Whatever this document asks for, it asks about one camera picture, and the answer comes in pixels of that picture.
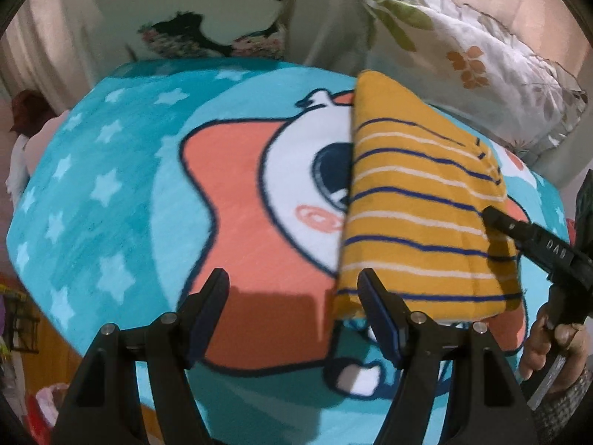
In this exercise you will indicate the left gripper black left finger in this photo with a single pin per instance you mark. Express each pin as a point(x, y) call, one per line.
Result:
point(103, 406)

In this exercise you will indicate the black bird print pillow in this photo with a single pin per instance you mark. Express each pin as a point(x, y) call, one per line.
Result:
point(147, 29)

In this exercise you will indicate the yellow striped knit sweater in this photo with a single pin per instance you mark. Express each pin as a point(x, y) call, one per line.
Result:
point(415, 214)

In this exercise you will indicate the red fabric item on floor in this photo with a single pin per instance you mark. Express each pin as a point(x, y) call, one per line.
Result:
point(42, 411)

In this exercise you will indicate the turquoise star cartoon blanket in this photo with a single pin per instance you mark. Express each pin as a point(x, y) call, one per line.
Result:
point(167, 170)

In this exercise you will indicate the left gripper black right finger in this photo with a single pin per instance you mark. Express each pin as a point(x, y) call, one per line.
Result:
point(485, 404)

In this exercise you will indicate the leaf print pillow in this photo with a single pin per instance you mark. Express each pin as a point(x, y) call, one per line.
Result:
point(466, 63)

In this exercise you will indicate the person's right hand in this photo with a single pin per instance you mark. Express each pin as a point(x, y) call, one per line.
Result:
point(572, 340)

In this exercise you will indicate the dark red hat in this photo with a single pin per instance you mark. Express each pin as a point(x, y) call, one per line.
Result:
point(30, 111)

